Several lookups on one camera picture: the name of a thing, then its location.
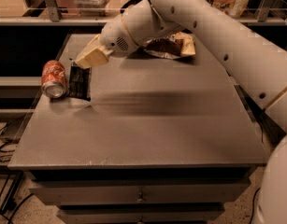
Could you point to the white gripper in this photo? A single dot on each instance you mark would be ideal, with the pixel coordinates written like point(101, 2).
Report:
point(116, 34)

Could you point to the black rxbar chocolate bar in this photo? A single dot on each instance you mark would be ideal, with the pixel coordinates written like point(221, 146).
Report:
point(79, 82)

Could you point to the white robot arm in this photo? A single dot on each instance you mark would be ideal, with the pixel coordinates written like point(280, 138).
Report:
point(258, 65)

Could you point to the red coke can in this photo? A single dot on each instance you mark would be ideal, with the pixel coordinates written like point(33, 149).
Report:
point(53, 82)

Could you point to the grey metal railing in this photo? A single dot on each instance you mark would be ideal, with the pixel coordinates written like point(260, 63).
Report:
point(47, 12)

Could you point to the brown chip bag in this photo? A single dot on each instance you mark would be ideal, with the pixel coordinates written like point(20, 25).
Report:
point(176, 46)

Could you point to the lower grey drawer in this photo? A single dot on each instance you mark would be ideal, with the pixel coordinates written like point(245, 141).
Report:
point(140, 214)

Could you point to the grey drawer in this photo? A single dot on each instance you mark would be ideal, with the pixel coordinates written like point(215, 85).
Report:
point(137, 192)
point(140, 214)

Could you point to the upper grey drawer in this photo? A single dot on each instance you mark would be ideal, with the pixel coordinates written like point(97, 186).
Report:
point(137, 192)

